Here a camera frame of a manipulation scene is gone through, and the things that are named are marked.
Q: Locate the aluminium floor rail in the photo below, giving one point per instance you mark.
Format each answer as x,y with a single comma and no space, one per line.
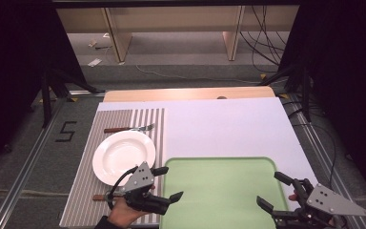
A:
22,178
317,143

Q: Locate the person's right hand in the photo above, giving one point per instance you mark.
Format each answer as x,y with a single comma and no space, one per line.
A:
294,197

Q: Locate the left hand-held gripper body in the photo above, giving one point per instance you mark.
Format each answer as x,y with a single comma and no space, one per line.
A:
139,181

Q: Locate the white paper scrap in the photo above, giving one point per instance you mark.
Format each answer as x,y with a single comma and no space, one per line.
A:
94,62

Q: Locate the small pale floor debris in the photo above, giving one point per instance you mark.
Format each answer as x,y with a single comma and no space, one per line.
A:
92,43

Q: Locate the light wooden table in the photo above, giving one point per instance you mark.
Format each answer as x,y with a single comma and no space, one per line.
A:
171,93

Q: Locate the black tripod stand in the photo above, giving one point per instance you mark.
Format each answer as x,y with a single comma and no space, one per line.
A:
46,95
305,95

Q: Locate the light wooden desk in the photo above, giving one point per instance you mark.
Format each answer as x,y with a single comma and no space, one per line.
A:
171,19

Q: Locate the white board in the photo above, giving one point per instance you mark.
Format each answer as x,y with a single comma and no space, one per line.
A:
228,127

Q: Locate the person's left hand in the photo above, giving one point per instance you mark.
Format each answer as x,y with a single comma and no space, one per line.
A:
124,213

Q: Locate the white round plate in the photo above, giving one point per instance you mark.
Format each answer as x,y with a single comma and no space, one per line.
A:
120,156

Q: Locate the green tray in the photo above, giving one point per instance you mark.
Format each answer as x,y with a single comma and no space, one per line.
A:
219,191

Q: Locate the black curtain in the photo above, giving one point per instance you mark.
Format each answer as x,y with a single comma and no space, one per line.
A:
12,63
346,79

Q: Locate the grey striped placemat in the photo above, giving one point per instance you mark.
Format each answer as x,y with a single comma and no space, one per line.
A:
82,191

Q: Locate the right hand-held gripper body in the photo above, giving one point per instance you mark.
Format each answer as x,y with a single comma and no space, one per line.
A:
327,202

